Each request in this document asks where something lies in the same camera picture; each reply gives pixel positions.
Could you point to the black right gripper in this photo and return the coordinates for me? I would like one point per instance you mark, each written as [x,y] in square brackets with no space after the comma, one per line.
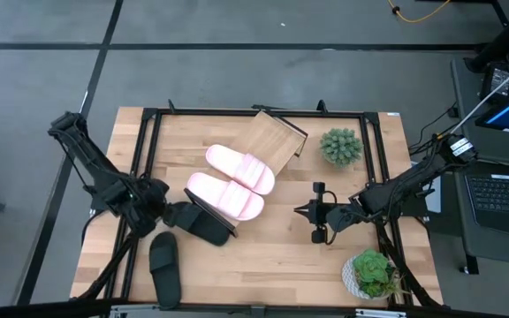
[321,214]

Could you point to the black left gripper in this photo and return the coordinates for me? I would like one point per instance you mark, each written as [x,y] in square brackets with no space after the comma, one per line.
[153,205]

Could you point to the black slide sandal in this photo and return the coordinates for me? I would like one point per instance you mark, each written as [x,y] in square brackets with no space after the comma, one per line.
[206,225]
[164,274]

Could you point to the pink slide sandal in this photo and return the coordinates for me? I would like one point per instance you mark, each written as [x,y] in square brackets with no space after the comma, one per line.
[219,192]
[237,165]

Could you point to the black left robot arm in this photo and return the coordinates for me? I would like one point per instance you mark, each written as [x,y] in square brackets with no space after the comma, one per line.
[91,159]

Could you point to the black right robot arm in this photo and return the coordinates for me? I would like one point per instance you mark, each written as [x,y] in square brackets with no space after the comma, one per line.
[413,176]

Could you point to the green spiky artificial plant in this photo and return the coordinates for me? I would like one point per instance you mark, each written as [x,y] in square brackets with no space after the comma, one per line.
[340,148]

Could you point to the green succulent in white pot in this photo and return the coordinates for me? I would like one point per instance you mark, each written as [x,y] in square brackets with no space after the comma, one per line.
[371,267]

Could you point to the black crossbar with silver brackets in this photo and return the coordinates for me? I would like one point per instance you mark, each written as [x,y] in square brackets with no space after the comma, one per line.
[38,309]

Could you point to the black laptop keyboard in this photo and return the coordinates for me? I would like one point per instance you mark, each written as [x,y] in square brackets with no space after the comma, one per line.
[502,199]

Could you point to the dark grey cart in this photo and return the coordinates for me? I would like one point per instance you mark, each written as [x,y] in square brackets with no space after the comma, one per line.
[502,252]

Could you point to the white thin rod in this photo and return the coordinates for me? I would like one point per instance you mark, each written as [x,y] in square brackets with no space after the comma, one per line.
[493,95]

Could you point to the black power supply box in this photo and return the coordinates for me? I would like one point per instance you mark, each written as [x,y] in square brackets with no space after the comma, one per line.
[497,79]

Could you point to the black stand leg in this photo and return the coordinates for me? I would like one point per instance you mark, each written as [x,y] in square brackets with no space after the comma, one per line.
[502,42]

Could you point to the wooden shoe shelf black frame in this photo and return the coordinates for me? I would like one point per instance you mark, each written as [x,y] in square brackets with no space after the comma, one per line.
[272,141]

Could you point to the black aluminium table frame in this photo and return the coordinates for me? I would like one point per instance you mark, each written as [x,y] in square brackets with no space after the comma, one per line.
[214,112]

